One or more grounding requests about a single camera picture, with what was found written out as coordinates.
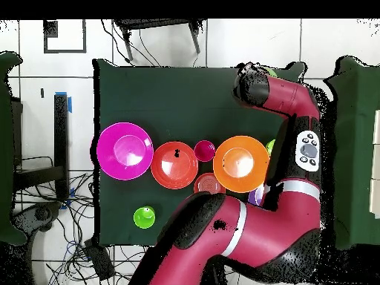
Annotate magenta red cup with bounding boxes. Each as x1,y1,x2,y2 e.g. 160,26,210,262
193,140,217,163

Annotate wide orange-red bowl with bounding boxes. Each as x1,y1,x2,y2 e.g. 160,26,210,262
150,141,199,190

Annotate small orange-red bowl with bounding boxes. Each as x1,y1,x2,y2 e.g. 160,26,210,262
193,172,226,196

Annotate large yellow-orange bowl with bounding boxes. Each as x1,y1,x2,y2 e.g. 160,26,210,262
212,135,272,194

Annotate dark green tablecloth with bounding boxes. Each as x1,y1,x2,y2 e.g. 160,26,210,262
92,58,308,249

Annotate pink bowl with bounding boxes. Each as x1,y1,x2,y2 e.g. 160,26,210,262
96,122,154,181

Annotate green cup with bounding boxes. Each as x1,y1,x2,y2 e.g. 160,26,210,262
132,206,156,230

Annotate purple bowl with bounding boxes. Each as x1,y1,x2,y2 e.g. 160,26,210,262
247,183,266,208

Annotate blue tape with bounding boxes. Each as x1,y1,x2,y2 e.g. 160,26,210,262
54,91,73,114

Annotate black metal bar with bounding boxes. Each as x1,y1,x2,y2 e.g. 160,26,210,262
53,93,71,203

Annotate black power brick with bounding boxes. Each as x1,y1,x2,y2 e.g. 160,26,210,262
84,238,116,282

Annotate black metal stand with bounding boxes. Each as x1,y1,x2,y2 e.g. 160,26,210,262
114,19,206,62

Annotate green cloth side table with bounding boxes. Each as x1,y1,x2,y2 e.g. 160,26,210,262
323,55,380,251
0,50,29,246

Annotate white boxes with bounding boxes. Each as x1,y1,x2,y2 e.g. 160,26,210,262
369,109,380,219

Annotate tangle of floor cables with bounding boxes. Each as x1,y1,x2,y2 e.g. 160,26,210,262
14,155,149,285

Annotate black square floor frame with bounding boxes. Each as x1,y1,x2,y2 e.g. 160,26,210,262
42,19,88,54

